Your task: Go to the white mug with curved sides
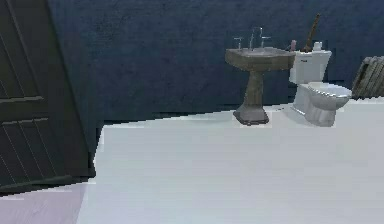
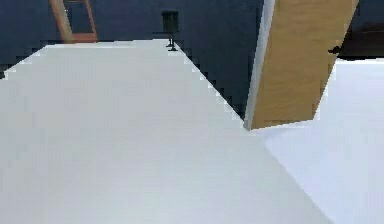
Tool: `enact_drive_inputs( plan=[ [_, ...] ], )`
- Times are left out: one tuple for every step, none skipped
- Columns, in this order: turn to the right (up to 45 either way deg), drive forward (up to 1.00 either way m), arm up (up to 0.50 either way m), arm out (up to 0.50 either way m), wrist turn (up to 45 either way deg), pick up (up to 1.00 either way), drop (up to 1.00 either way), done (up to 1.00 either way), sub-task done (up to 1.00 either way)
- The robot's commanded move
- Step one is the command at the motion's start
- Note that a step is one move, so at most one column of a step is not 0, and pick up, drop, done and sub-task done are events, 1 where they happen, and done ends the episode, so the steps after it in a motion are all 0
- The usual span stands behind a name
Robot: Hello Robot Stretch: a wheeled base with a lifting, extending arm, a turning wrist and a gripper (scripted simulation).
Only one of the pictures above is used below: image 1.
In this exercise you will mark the white toilet paper roll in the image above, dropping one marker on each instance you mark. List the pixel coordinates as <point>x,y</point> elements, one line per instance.
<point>317,46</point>

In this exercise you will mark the dark panelled room door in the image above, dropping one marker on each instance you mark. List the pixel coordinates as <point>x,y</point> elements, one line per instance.
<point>33,100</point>

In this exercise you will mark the pink small bottle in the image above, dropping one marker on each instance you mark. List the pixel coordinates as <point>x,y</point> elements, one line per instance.
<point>293,45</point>

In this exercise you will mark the brown pedestal sink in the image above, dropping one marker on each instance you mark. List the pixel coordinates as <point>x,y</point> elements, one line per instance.
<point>255,63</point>

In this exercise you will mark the silver sink faucet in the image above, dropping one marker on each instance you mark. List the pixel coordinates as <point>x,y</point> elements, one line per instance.
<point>253,40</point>

